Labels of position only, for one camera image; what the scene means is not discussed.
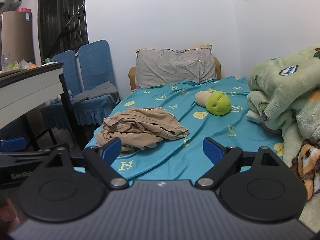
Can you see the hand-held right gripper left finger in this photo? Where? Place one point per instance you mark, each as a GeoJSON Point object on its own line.
{"type": "Point", "coordinates": [112, 150]}

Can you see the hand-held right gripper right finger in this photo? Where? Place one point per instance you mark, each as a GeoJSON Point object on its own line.
{"type": "Point", "coordinates": [212, 151]}

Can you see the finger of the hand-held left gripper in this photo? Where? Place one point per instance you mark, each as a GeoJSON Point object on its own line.
{"type": "Point", "coordinates": [13, 144]}

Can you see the tan shirt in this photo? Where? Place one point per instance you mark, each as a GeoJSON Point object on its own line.
{"type": "Point", "coordinates": [140, 127]}

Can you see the person's left hand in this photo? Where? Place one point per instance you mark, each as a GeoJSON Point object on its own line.
{"type": "Point", "coordinates": [11, 212]}

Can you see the teal printed bed sheet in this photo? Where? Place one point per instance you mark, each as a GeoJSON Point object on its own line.
{"type": "Point", "coordinates": [195, 140]}

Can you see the green and cream plush toy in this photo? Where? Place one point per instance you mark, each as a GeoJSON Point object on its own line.
{"type": "Point", "coordinates": [217, 103]}

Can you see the grey cloth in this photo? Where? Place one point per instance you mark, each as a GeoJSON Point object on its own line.
{"type": "Point", "coordinates": [97, 91]}

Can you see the small pale plush toy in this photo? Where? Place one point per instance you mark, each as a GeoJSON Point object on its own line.
{"type": "Point", "coordinates": [56, 98]}

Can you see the clear plastic bag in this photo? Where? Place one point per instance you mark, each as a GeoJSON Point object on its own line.
{"type": "Point", "coordinates": [25, 64]}

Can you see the clear glass cup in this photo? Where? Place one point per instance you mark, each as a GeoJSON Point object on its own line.
{"type": "Point", "coordinates": [5, 62]}

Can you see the blue covered chair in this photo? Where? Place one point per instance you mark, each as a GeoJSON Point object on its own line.
{"type": "Point", "coordinates": [96, 62]}
{"type": "Point", "coordinates": [63, 67]}

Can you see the green printed fleece blanket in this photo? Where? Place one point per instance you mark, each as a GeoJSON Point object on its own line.
{"type": "Point", "coordinates": [280, 92]}

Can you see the small green can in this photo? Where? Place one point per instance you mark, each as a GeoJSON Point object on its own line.
{"type": "Point", "coordinates": [46, 61]}

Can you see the grey pillow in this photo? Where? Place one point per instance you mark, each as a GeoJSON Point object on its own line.
{"type": "Point", "coordinates": [172, 67]}

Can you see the pale yellow pillow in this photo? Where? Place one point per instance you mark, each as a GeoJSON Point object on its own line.
{"type": "Point", "coordinates": [200, 46]}

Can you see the bronze refrigerator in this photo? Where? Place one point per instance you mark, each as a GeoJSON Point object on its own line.
{"type": "Point", "coordinates": [17, 37]}

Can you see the pink lidded box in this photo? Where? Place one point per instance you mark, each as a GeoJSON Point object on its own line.
{"type": "Point", "coordinates": [23, 10]}

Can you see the dark barred window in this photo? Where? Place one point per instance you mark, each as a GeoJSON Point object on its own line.
{"type": "Point", "coordinates": [62, 17]}

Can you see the white desk with black frame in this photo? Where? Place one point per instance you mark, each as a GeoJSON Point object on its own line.
{"type": "Point", "coordinates": [25, 95]}

